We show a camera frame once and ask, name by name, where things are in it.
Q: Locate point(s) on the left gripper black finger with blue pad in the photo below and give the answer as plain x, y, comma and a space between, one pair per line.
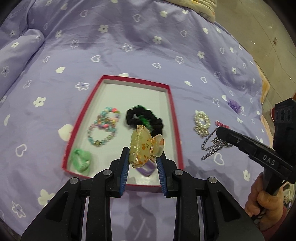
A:
207, 201
82, 207

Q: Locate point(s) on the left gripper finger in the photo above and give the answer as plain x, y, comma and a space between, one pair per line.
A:
244, 143

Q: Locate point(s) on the red shallow box lid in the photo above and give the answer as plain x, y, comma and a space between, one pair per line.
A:
123, 93

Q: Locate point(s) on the yellow translucent claw clip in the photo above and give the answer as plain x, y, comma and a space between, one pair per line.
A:
144, 147

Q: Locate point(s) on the black velvet scrunchie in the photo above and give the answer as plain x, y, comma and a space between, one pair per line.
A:
139, 115

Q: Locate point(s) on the person's right hand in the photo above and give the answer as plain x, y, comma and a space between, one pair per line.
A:
273, 205

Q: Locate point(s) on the pink hair clip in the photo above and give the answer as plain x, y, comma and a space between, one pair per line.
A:
219, 124

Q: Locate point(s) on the purple lace hair flower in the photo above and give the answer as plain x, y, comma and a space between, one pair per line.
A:
234, 105

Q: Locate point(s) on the white pearl hair scrunchie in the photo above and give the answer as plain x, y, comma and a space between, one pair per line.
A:
202, 123

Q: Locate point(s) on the orange bed sheet edge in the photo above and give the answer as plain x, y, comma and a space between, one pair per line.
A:
264, 91

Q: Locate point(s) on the cream patterned pillow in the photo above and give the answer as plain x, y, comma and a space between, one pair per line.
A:
205, 8

